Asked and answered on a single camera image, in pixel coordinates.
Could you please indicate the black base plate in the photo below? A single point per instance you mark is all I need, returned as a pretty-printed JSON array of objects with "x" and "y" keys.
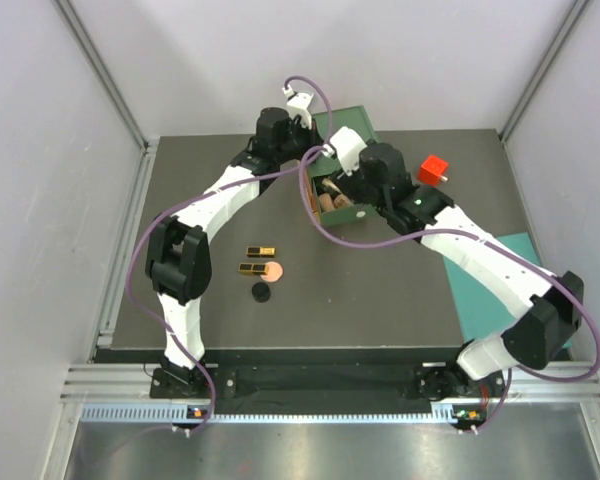
[{"x": 401, "y": 382}]

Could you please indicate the BB cream foundation bottle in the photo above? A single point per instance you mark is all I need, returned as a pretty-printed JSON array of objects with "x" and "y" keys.
[{"x": 342, "y": 201}]

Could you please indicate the black round compact jar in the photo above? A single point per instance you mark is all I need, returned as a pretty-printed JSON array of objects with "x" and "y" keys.
[{"x": 261, "y": 292}]

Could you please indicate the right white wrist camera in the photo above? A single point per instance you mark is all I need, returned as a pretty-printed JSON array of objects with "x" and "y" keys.
[{"x": 346, "y": 145}]

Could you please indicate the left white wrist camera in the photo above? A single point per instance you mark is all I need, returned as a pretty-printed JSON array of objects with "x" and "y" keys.
[{"x": 298, "y": 106}]

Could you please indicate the gold black lipstick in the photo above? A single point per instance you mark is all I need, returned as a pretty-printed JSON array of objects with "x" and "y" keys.
[
  {"x": 260, "y": 252},
  {"x": 253, "y": 268}
]

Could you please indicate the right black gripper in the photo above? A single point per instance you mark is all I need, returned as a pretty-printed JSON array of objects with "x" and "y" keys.
[{"x": 350, "y": 183}]

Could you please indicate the lower gold black lipstick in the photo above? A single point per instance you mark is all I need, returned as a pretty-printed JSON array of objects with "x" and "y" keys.
[{"x": 253, "y": 268}]

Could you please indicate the grey slotted cable duct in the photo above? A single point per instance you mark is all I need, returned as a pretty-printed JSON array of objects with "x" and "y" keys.
[{"x": 192, "y": 414}]

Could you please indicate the beige foundation bottle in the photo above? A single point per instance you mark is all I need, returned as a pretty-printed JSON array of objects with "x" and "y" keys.
[{"x": 326, "y": 202}]

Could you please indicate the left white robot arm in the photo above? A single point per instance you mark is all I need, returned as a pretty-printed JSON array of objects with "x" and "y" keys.
[{"x": 178, "y": 261}]

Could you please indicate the slim beige concealer tube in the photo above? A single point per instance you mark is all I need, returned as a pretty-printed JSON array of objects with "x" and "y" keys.
[{"x": 330, "y": 186}]

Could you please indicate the pink makeup sponge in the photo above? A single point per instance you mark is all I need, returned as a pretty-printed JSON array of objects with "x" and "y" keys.
[{"x": 273, "y": 272}]

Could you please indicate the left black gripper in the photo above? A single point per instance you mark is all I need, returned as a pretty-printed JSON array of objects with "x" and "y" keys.
[{"x": 310, "y": 137}]

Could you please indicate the yellow drawer box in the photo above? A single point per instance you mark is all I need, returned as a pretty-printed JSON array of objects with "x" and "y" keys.
[{"x": 316, "y": 217}]

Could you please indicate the upper gold black lipstick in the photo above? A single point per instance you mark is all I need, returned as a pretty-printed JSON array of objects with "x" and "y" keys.
[{"x": 260, "y": 252}]

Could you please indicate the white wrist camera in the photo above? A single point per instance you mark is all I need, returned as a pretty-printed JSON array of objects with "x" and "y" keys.
[
  {"x": 346, "y": 145},
  {"x": 298, "y": 106}
]

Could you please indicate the teal mat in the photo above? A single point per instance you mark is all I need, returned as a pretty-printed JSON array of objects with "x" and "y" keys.
[{"x": 491, "y": 292}]

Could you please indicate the red cube with peg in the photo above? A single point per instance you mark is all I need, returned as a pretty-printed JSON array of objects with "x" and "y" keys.
[{"x": 432, "y": 171}]

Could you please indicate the green drawer box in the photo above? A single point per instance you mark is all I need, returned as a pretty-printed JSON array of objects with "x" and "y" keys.
[{"x": 357, "y": 119}]

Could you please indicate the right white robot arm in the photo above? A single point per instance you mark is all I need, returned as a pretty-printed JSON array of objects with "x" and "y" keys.
[{"x": 539, "y": 335}]

